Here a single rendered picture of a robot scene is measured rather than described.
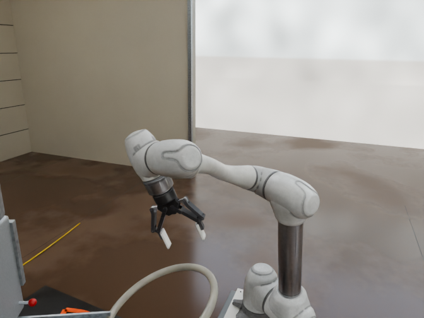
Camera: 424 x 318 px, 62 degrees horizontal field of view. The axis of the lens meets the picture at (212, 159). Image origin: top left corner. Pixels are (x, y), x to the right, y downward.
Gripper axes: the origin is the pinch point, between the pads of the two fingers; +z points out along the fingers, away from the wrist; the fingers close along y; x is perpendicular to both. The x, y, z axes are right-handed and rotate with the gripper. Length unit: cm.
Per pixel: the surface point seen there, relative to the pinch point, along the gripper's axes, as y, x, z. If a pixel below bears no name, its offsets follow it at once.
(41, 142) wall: 469, -518, 3
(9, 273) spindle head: 68, 8, -8
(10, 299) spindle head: 71, 12, 1
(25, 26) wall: 387, -538, -205
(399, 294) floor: -82, -178, 213
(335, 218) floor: -45, -326, 213
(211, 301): -0.7, 3.8, 25.1
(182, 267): 18.0, -20.9, 25.6
